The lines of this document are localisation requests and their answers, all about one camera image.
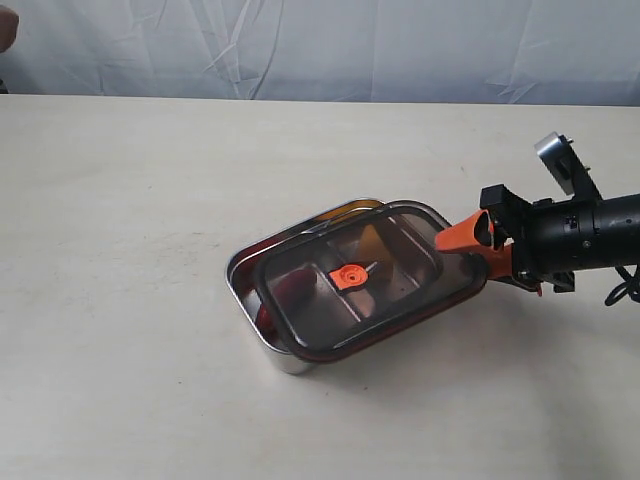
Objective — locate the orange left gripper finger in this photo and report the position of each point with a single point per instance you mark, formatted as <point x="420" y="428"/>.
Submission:
<point x="9" y="24"/>

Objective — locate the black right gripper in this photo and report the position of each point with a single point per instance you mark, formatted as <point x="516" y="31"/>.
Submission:
<point x="525" y="244"/>

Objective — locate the yellow cheese wedge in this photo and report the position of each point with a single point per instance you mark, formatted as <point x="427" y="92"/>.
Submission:
<point x="371" y="248"/>

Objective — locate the dark transparent lid orange valve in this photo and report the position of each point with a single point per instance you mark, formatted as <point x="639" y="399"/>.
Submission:
<point x="356" y="305"/>

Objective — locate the red sausage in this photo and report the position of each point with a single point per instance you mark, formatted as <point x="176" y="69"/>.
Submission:
<point x="292" y="291"/>

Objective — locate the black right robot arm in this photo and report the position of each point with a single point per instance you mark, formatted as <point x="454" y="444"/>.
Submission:
<point x="615" y="244"/>

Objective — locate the light blue backdrop cloth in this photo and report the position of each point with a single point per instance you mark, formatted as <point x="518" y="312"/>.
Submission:
<point x="509" y="52"/>

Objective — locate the steel two-compartment lunch box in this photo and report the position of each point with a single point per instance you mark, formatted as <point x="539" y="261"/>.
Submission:
<point x="241" y="267"/>

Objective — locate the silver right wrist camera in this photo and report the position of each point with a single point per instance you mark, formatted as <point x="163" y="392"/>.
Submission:
<point x="557" y="154"/>

